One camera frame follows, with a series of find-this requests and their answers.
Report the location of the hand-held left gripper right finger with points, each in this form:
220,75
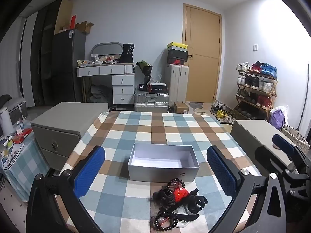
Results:
222,172

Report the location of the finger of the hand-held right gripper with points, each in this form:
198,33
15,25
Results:
283,143
267,155

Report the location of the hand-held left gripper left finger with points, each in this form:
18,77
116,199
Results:
88,172

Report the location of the black hair claw clip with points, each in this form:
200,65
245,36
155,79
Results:
198,200

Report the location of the red round ornament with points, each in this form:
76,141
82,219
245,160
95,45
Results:
181,194

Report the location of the silver cardboard box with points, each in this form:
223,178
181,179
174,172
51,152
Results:
160,174

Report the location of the wicker basket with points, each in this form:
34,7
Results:
296,136

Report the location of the purple bag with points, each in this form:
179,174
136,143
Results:
277,120

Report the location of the black pole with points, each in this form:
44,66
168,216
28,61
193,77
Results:
305,94

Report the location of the grey drawer cabinet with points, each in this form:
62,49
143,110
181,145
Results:
60,126

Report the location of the flat black hair clip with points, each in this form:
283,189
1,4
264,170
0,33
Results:
188,216

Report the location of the pile of shoes on floor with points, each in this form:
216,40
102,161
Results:
221,112

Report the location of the small table with checked cloth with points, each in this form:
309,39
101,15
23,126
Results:
21,160

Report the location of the grey door rug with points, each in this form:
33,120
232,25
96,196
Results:
196,105

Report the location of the red packet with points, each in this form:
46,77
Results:
21,136

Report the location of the brown cardboard box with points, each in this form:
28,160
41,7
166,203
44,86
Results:
181,108

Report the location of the silver suitcase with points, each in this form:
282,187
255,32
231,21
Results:
150,102

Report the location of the white dressing desk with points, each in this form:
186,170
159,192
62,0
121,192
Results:
121,82

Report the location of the white cylindrical bin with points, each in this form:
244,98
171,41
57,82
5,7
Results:
6,121

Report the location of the white suitcase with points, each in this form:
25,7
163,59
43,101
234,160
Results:
177,82

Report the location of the small black box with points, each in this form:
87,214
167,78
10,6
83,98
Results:
143,87

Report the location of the black refrigerator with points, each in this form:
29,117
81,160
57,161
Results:
68,65

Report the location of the pile of desk clutter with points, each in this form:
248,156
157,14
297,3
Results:
102,60

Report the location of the white plastic bag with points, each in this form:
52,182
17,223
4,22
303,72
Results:
155,79

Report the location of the black wrapped flower bouquet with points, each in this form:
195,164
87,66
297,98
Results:
145,69

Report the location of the red and black shoe box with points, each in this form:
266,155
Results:
176,61

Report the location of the black paper bag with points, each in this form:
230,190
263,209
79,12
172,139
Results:
126,53

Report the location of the oval desk mirror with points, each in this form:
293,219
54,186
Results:
107,48

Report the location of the dark wardrobe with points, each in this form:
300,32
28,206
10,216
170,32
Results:
43,53

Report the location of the wooden door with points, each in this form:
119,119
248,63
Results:
201,41

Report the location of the open cardboard box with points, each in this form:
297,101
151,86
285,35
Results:
83,27

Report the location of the red paper bag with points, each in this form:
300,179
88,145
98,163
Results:
73,22

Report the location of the flat cardboard sheet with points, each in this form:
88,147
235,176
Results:
63,14

